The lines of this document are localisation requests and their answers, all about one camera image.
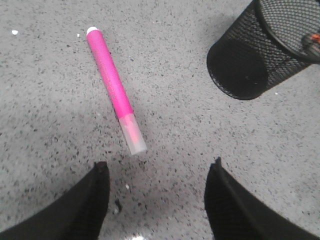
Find black mesh pen holder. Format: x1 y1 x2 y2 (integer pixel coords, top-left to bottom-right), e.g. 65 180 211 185
206 0 320 100

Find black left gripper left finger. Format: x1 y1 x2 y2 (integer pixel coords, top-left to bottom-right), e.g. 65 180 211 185
0 161 110 240

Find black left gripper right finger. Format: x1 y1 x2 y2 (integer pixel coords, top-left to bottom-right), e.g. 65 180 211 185
204 157 318 240

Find grey orange scissors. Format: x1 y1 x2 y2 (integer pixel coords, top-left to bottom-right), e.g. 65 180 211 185
301 33 320 56

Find pink marker pen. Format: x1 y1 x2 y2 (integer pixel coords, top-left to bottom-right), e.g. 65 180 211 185
86 26 147 155

